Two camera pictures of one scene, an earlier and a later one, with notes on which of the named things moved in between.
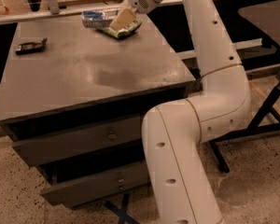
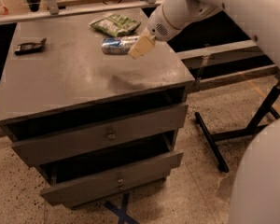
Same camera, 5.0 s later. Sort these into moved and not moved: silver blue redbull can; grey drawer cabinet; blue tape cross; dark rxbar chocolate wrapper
Moved: silver blue redbull can
Not moved: grey drawer cabinet; blue tape cross; dark rxbar chocolate wrapper
